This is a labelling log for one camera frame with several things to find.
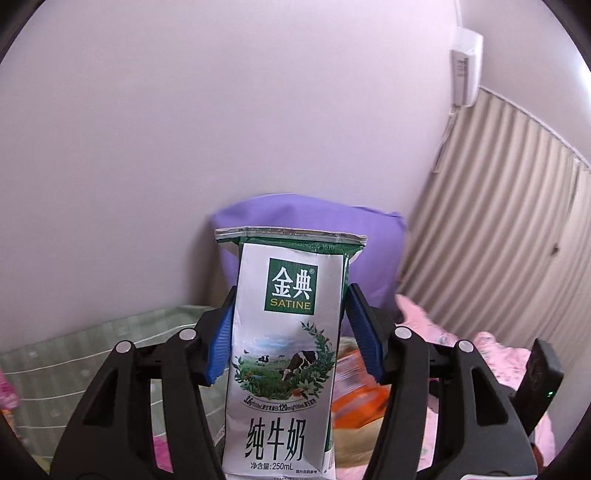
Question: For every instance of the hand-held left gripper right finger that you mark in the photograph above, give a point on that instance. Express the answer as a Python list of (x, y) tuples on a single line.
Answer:
[(364, 332)]

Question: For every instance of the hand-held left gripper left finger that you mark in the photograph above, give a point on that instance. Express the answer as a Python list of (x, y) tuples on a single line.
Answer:
[(219, 341)]

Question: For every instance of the red orange snack wrapper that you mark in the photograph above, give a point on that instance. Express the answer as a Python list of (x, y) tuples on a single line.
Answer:
[(358, 387)]

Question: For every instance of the green white milk carton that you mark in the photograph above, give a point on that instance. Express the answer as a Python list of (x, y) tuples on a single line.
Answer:
[(281, 332)]

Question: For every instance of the pink floral blanket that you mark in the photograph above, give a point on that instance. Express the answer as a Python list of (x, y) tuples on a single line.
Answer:
[(489, 350)]

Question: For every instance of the purple pillow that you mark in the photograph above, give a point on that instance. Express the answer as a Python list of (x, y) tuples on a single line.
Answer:
[(300, 217)]

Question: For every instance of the green checked tablecloth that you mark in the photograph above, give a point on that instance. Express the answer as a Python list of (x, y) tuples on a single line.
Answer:
[(69, 364)]

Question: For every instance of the beige pleated curtain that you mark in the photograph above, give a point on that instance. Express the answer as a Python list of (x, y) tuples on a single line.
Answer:
[(498, 221)]

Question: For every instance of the white air conditioner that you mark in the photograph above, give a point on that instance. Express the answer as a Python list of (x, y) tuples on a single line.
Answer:
[(466, 64)]

